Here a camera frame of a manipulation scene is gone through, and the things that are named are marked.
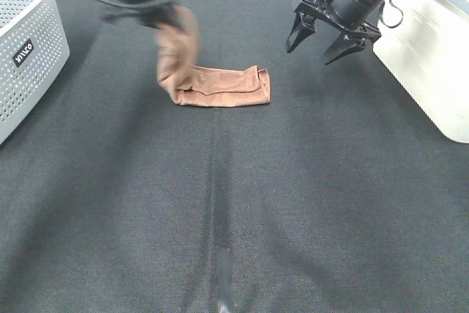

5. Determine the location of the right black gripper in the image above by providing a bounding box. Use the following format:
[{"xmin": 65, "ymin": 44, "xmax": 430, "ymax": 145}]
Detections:
[{"xmin": 286, "ymin": 0, "xmax": 381, "ymax": 65}]

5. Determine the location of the brown microfiber towel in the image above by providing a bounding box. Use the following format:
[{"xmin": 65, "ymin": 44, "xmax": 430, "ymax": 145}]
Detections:
[{"xmin": 156, "ymin": 6, "xmax": 271, "ymax": 108}]

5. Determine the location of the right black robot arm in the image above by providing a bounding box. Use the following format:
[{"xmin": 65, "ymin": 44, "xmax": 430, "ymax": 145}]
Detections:
[{"xmin": 286, "ymin": 0, "xmax": 385, "ymax": 65}]

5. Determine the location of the white plastic storage bin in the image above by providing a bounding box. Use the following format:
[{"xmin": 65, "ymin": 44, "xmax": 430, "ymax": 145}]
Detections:
[{"xmin": 373, "ymin": 0, "xmax": 468, "ymax": 144}]

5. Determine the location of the grey perforated plastic basket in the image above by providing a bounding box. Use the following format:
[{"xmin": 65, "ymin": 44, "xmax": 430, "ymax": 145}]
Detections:
[{"xmin": 1, "ymin": 0, "xmax": 70, "ymax": 141}]

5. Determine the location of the black table mat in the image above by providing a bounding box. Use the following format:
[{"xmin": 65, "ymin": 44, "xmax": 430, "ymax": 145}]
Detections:
[{"xmin": 1, "ymin": 0, "xmax": 468, "ymax": 312}]

